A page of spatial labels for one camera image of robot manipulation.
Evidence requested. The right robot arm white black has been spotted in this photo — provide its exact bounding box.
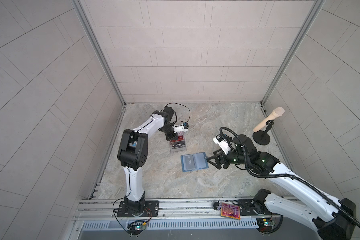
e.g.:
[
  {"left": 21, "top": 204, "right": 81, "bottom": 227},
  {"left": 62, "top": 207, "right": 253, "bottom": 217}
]
[{"left": 207, "top": 134, "right": 360, "bottom": 240}]

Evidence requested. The pink orange patterned card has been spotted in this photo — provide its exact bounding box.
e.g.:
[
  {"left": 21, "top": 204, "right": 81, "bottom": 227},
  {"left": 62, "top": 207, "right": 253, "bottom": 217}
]
[{"left": 221, "top": 203, "right": 241, "bottom": 220}]

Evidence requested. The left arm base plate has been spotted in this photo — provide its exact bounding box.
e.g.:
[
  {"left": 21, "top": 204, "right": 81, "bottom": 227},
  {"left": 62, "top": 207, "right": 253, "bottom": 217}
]
[{"left": 114, "top": 200, "right": 160, "bottom": 218}]

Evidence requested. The black corrugated cable conduit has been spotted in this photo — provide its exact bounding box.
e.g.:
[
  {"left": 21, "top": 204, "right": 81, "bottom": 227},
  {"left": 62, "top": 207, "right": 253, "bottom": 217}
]
[{"left": 218, "top": 126, "right": 360, "bottom": 240}]

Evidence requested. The black VIP card in box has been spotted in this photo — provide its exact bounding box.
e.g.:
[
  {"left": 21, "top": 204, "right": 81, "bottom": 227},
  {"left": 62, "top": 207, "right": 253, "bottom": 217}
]
[{"left": 171, "top": 142, "right": 185, "bottom": 149}]

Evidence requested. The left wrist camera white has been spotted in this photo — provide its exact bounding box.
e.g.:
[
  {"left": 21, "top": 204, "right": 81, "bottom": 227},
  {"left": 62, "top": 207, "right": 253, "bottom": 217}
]
[{"left": 173, "top": 122, "right": 189, "bottom": 133}]

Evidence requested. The beige microphone on stand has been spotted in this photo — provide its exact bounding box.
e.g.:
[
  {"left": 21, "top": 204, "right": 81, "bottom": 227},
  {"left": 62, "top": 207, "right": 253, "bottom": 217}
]
[{"left": 252, "top": 107, "right": 285, "bottom": 146}]

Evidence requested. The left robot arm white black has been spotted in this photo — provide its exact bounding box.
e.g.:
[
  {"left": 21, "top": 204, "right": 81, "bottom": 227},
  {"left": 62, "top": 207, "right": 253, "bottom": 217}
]
[{"left": 117, "top": 107, "right": 178, "bottom": 216}]

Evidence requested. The small black knob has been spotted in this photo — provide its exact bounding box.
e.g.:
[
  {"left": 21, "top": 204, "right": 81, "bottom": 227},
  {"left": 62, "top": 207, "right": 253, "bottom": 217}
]
[{"left": 213, "top": 200, "right": 221, "bottom": 211}]

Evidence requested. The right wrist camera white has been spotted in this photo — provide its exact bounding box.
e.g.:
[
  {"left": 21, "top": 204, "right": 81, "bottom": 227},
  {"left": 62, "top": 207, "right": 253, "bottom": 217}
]
[{"left": 213, "top": 134, "right": 232, "bottom": 155}]

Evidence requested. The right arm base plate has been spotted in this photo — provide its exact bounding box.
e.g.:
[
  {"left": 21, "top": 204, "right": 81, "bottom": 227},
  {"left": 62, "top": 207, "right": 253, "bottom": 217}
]
[{"left": 233, "top": 199, "right": 278, "bottom": 216}]

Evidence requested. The green circuit board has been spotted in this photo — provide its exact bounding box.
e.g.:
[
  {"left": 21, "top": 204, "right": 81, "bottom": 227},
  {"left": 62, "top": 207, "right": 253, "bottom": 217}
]
[
  {"left": 127, "top": 221, "right": 148, "bottom": 236},
  {"left": 256, "top": 218, "right": 275, "bottom": 232}
]

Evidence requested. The left green circuit board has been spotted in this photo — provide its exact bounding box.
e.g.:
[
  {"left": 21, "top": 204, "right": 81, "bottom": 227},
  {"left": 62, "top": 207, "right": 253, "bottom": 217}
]
[{"left": 127, "top": 221, "right": 148, "bottom": 236}]

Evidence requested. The red VIP card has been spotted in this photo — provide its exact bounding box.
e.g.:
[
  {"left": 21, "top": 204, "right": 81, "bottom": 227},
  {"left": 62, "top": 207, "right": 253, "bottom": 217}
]
[{"left": 174, "top": 134, "right": 184, "bottom": 142}]

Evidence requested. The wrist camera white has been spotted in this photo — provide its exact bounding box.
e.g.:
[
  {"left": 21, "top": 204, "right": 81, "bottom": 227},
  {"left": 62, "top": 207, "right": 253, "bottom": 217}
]
[
  {"left": 173, "top": 122, "right": 189, "bottom": 133},
  {"left": 213, "top": 134, "right": 232, "bottom": 155}
]

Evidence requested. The right green circuit board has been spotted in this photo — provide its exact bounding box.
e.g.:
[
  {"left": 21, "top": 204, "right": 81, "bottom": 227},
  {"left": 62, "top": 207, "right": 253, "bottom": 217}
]
[{"left": 256, "top": 218, "right": 275, "bottom": 232}]

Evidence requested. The blue card holder wallet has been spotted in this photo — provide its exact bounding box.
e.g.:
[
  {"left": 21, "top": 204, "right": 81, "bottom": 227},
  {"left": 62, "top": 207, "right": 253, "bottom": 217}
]
[{"left": 181, "top": 152, "right": 209, "bottom": 172}]

